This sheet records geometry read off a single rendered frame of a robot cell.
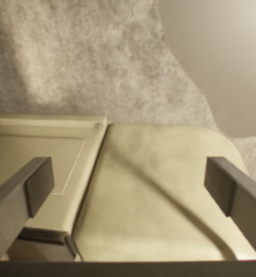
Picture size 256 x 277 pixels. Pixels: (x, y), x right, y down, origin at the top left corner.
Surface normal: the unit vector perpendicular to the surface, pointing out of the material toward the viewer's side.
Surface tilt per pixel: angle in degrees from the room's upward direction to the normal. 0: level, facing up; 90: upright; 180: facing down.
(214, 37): 0
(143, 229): 90
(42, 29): 0
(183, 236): 90
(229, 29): 0
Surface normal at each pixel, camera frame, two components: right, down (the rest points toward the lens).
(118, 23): -0.13, 0.64
